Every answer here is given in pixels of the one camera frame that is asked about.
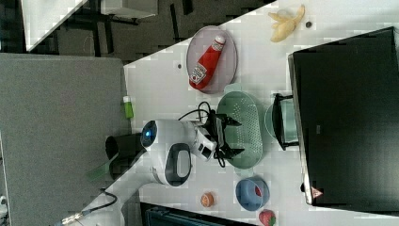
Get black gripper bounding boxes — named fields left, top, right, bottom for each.
left=205, top=110, right=244, bottom=159

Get mint green oval strainer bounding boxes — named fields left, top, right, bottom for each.
left=216, top=84, right=263, bottom=177

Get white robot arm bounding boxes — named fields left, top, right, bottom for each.
left=54, top=110, right=242, bottom=226

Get mint green mug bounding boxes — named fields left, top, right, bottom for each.
left=264, top=99, right=297, bottom=142

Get red toy in bowl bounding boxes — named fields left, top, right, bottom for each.
left=254, top=186, right=262, bottom=197

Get blue bowl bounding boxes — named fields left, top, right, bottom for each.
left=235, top=176, right=270, bottom=211

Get orange toy fruit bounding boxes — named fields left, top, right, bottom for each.
left=200, top=192, right=214, bottom=207

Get red ketchup bottle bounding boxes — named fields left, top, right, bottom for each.
left=189, top=35, right=226, bottom=90

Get grey round plate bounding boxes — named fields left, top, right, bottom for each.
left=186, top=26, right=237, bottom=94

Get red toy strawberry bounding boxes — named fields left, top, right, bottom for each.
left=258, top=210, right=276, bottom=226

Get green bottle white cap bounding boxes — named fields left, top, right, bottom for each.
left=122, top=96, right=134, bottom=119

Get dark teal crate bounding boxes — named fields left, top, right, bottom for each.
left=145, top=207, right=252, bottom=226

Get small black cup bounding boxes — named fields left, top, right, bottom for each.
left=109, top=157, right=136, bottom=180

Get black toaster oven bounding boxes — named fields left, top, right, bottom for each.
left=287, top=27, right=399, bottom=216

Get peeled toy banana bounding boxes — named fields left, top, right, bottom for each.
left=268, top=5, right=306, bottom=42

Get green slotted spatula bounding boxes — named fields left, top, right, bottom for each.
left=86, top=153, right=119, bottom=182

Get white side table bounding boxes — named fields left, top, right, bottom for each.
left=20, top=0, right=88, bottom=52

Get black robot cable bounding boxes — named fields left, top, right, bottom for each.
left=82, top=101, right=227, bottom=218

